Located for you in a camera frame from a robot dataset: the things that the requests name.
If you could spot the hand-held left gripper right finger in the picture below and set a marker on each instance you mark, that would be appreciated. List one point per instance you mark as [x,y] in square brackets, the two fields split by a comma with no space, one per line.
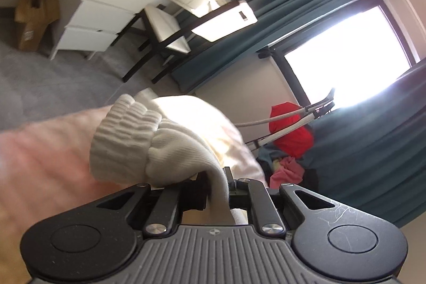
[237,196]

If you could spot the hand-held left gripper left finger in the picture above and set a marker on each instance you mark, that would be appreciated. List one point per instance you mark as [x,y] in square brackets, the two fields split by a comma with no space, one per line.
[196,194]

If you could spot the cream white garment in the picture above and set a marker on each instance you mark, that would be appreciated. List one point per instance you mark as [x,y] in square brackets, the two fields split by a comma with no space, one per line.
[213,124]

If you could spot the white ribbed sock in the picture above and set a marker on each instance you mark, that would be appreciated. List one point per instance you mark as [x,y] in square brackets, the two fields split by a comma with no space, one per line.
[133,137]

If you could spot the pink cloth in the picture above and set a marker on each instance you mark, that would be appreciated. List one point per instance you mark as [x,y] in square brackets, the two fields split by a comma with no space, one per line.
[286,171]

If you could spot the red cloth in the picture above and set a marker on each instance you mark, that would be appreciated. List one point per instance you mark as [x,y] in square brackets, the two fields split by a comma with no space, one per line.
[293,131]

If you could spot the white and black metal rack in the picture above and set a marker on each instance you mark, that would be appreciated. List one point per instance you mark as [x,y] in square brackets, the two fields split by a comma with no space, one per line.
[299,121]

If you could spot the teal curtain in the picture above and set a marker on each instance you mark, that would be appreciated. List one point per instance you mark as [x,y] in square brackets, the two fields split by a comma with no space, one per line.
[266,4]
[366,154]

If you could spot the pink blanket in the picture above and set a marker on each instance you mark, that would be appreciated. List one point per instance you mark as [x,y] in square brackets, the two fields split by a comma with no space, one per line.
[43,167]

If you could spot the black chair with white cushion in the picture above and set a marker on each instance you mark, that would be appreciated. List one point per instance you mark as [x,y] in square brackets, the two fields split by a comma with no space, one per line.
[163,27]

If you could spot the white rectangular appliance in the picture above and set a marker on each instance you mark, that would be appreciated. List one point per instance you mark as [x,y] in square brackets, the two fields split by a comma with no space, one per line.
[226,21]

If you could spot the bright window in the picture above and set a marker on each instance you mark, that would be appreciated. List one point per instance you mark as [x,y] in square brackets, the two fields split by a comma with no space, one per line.
[346,54]

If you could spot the white drawer desk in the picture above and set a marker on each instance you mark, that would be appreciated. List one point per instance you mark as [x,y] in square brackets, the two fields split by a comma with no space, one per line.
[109,4]

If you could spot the cardboard box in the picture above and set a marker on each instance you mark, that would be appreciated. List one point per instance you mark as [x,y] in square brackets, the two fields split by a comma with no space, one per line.
[33,16]

